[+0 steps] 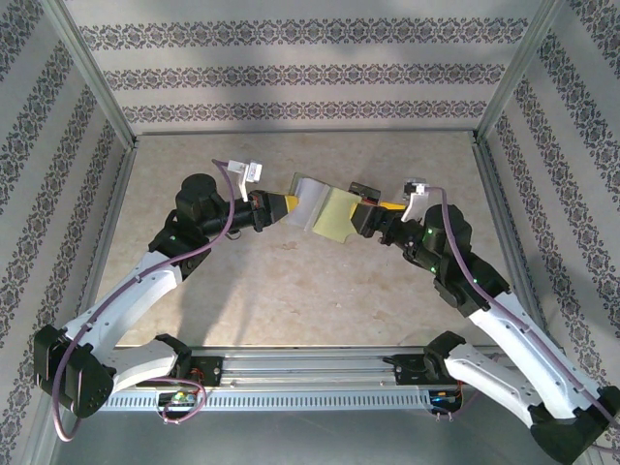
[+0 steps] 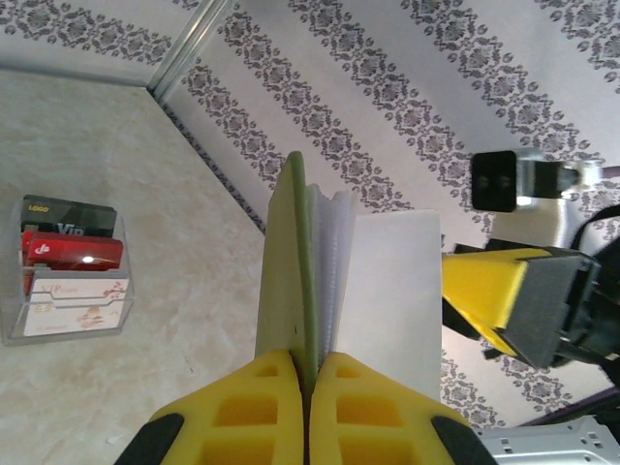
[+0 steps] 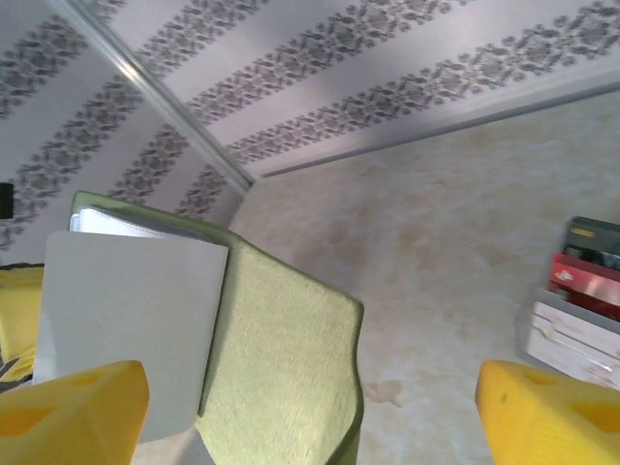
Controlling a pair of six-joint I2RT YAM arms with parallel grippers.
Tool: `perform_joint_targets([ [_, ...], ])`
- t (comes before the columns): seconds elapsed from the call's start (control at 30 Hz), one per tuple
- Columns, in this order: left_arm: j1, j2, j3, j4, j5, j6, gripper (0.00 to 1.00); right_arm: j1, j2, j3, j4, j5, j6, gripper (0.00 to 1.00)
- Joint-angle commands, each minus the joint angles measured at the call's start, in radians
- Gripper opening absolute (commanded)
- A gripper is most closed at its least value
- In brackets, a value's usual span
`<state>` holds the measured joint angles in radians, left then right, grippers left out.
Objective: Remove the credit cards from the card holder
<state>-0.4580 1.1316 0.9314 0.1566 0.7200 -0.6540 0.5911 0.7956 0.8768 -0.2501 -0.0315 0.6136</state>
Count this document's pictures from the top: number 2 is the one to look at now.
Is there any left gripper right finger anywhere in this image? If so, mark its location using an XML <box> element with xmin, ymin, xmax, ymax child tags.
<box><xmin>309</xmin><ymin>351</ymin><xmax>500</xmax><ymax>465</ymax></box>

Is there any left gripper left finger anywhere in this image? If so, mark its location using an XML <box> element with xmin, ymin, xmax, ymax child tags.
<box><xmin>113</xmin><ymin>348</ymin><xmax>307</xmax><ymax>465</ymax></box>

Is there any green card holder wallet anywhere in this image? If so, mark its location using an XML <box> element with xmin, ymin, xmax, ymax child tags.
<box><xmin>254</xmin><ymin>150</ymin><xmax>443</xmax><ymax>404</ymax></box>

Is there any white floral VIP card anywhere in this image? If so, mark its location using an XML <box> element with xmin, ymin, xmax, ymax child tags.
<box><xmin>23</xmin><ymin>276</ymin><xmax>132</xmax><ymax>338</ymax></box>

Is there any red card white logo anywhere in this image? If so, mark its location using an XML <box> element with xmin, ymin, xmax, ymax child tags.
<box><xmin>20</xmin><ymin>231</ymin><xmax>125</xmax><ymax>273</ymax></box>

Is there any black VIP membership card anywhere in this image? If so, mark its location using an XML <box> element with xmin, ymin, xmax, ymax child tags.
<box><xmin>21</xmin><ymin>194</ymin><xmax>119</xmax><ymax>241</ymax></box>

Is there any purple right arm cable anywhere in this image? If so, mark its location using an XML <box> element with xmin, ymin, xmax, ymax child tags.
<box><xmin>544</xmin><ymin>385</ymin><xmax>620</xmax><ymax>425</ymax></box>

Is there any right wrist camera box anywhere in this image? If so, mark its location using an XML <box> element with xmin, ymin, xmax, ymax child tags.
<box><xmin>470</xmin><ymin>147</ymin><xmax>605</xmax><ymax>213</ymax></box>

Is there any aluminium corner post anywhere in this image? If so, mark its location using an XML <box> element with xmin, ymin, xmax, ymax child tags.
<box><xmin>147</xmin><ymin>0</ymin><xmax>230</xmax><ymax>96</ymax></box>

